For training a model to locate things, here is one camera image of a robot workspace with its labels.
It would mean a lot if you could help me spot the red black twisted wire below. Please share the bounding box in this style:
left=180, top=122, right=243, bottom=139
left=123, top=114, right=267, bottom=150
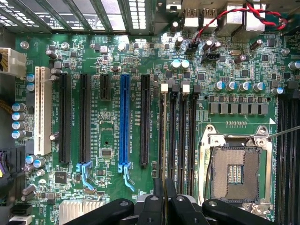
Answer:
left=191, top=0, right=288, bottom=45

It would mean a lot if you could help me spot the large silver port block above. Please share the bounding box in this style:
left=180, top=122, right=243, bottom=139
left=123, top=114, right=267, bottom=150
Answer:
left=219, top=1, right=246, bottom=37
left=243, top=1, right=267, bottom=32

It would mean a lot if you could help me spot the black power connector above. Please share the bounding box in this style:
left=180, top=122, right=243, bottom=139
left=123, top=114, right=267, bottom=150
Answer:
left=0, top=145, right=27, bottom=204

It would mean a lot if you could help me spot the green Dell motherboard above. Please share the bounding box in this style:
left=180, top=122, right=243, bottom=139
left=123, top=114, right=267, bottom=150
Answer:
left=14, top=30, right=300, bottom=225

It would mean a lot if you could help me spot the silver finned heatsink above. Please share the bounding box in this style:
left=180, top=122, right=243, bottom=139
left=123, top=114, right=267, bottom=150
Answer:
left=59, top=199, right=106, bottom=225

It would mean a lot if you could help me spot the long black expansion slot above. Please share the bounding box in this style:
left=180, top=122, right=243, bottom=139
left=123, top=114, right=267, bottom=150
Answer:
left=58, top=73, right=72, bottom=164
left=76, top=73, right=95, bottom=192
left=140, top=74, right=151, bottom=166

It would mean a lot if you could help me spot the black fan header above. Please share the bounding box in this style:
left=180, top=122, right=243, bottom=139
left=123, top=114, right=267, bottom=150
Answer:
left=201, top=52, right=221, bottom=64

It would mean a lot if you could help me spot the open grey PC case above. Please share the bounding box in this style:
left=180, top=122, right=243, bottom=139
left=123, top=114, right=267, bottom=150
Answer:
left=0, top=0, right=300, bottom=225

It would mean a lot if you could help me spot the small silver USB port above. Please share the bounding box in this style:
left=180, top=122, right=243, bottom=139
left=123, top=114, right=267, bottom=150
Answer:
left=183, top=8, right=200, bottom=28
left=201, top=8, right=219, bottom=27

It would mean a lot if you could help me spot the CPU socket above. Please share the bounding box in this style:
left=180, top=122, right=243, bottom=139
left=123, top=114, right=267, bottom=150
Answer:
left=198, top=124, right=274, bottom=213

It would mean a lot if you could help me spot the white expansion slot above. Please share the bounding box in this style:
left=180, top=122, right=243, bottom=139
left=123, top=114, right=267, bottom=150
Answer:
left=34, top=66, right=53, bottom=156

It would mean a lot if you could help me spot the short black expansion slot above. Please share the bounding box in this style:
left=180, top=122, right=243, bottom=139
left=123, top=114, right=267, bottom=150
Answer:
left=100, top=74, right=112, bottom=101

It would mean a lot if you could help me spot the yellow black braided wire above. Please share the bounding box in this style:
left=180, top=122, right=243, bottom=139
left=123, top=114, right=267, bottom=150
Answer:
left=0, top=98, right=13, bottom=116

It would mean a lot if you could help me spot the silver socket locking lever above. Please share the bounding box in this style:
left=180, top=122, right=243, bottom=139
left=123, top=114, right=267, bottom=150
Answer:
left=203, top=147, right=214, bottom=203
left=268, top=125, right=300, bottom=138

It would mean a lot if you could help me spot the blue expansion slot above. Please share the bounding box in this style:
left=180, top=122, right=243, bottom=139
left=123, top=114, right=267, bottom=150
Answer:
left=118, top=74, right=136, bottom=192

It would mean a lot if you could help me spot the white power connector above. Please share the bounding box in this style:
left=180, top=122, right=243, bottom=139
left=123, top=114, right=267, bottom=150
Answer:
left=0, top=47, right=27, bottom=80

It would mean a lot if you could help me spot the silver rear port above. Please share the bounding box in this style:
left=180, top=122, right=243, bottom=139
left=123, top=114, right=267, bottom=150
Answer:
left=165, top=0, right=183, bottom=12

